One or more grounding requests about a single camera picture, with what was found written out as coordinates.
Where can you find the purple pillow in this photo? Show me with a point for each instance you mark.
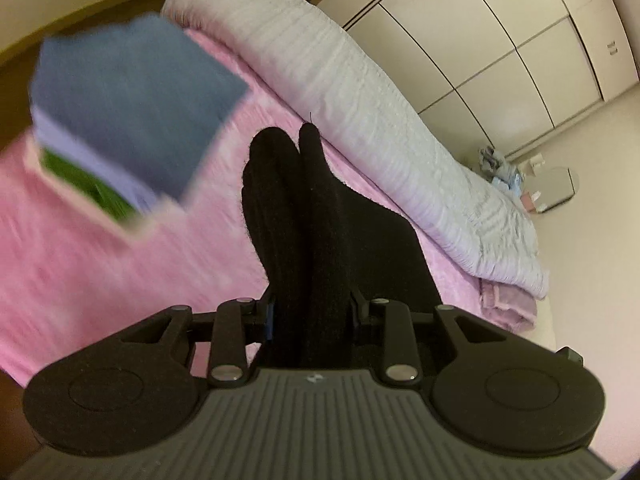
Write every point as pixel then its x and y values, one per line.
pixel 507 305

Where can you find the black buttoned cardigan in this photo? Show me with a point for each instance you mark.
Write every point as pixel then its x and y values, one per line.
pixel 330 240

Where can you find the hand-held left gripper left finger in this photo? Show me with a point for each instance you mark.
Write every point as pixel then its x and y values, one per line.
pixel 270 321

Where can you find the white padded headboard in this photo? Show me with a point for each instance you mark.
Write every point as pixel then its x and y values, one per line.
pixel 542 322

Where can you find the oval mirror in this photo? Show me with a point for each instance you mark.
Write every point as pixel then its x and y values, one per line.
pixel 557 190

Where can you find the green folded garment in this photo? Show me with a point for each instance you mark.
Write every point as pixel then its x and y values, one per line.
pixel 80 185

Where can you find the stack of folded clothes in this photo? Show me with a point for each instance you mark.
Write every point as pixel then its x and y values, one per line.
pixel 135 100

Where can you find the pile of blue-grey clothes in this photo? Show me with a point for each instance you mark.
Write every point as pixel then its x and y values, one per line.
pixel 500 170

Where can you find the cream wardrobe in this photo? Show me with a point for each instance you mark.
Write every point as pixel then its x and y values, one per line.
pixel 500 45

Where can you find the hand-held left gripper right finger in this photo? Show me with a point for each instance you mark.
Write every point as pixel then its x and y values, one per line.
pixel 361 312

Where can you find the lavender folded garment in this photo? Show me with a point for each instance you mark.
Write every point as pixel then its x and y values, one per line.
pixel 85 160

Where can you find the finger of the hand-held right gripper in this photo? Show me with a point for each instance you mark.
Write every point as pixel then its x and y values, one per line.
pixel 571 356

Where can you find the grey striped quilt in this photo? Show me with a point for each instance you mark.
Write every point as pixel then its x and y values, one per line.
pixel 380 125

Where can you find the pink floral blanket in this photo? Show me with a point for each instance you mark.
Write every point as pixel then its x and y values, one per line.
pixel 125 270

